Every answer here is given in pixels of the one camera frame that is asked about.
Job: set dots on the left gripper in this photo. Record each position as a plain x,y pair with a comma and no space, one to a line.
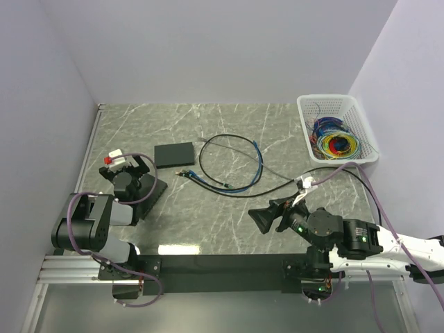
142,168

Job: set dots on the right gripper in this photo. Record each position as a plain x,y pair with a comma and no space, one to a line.
263,216

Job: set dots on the black network switch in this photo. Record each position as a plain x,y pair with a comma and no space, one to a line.
140,210
174,155

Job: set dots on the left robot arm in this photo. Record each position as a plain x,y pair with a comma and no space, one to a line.
84,222

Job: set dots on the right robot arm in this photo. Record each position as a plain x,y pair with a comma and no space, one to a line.
344,245

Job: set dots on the black base beam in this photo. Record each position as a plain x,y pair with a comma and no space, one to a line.
287,273

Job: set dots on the white plastic basket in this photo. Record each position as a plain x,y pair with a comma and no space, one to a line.
336,130

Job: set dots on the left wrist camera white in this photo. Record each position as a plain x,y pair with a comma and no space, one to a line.
115,160

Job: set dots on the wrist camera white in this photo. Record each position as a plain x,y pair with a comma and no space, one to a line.
115,160
306,184

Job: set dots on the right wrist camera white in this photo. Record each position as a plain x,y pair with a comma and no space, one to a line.
306,184

